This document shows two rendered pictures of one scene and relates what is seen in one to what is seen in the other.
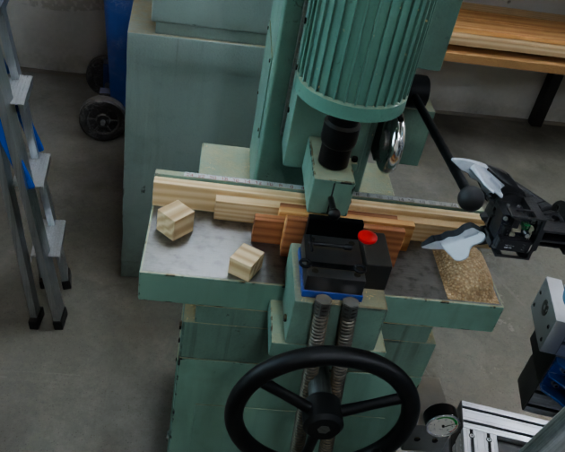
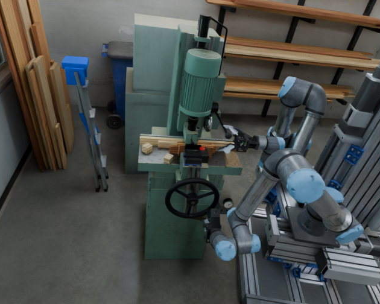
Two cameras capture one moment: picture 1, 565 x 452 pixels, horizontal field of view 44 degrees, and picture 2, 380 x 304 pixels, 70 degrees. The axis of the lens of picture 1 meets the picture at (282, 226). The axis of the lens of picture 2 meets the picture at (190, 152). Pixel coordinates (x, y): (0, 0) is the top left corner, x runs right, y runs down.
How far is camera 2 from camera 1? 0.41 m
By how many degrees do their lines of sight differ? 3
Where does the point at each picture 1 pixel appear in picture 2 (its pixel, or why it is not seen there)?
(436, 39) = (219, 92)
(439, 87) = (230, 105)
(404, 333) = (215, 177)
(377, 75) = (201, 104)
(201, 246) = (155, 155)
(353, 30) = (194, 91)
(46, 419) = (104, 219)
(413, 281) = (216, 161)
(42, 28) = (90, 91)
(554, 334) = not seen: hidden behind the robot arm
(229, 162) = (160, 132)
